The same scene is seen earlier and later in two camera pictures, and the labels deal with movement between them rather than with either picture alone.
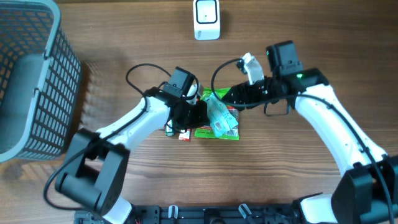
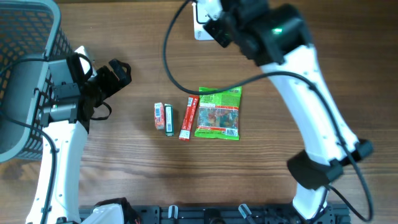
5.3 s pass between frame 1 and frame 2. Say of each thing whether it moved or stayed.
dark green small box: stayed
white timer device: stayed
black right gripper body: moved
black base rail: stayed
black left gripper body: moved
